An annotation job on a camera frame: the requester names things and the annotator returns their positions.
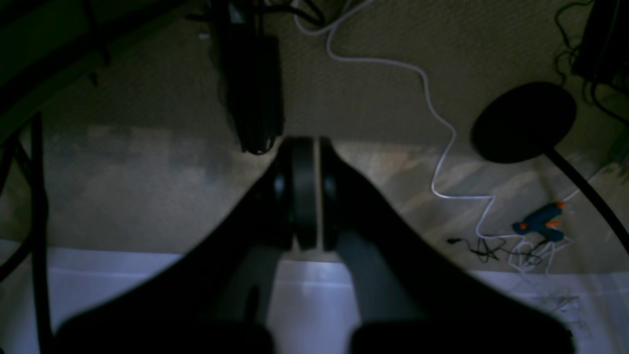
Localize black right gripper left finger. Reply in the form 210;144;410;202
56;137;317;354

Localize white cable on floor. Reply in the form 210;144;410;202
293;0;575;273

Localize black round stand base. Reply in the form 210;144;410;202
470;82;577;164

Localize blue orange glue gun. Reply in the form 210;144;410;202
512;202;566;242

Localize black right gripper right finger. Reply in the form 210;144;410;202
319;138;575;354

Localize thin black wire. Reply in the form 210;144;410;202
446;237;546;264

